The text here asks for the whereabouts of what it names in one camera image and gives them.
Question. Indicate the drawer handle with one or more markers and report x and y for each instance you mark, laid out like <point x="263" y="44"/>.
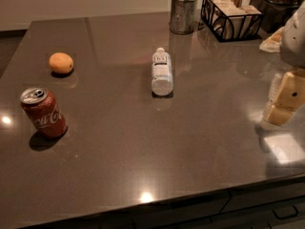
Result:
<point x="286" y="212"/>

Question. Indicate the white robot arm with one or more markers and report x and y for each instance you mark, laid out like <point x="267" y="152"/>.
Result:
<point x="291" y="49"/>

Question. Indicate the clear plastic water bottle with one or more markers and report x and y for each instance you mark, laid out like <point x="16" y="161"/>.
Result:
<point x="162" y="73"/>

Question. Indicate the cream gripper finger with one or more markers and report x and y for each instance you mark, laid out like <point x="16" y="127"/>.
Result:
<point x="291" y="92"/>
<point x="276" y="115"/>

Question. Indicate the orange fruit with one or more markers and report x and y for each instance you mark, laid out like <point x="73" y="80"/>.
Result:
<point x="61" y="63"/>

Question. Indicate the red coca-cola can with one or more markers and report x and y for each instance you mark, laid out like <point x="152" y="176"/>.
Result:
<point x="42" y="109"/>

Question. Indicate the black wire napkin basket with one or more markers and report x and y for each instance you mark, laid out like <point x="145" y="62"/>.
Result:
<point x="229" y="20"/>

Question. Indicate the snack jar on stand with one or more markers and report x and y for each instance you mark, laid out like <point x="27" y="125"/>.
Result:
<point x="275" y="12"/>

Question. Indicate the metal cup with stirrers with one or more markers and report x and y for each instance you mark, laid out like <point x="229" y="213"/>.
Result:
<point x="182" y="16"/>

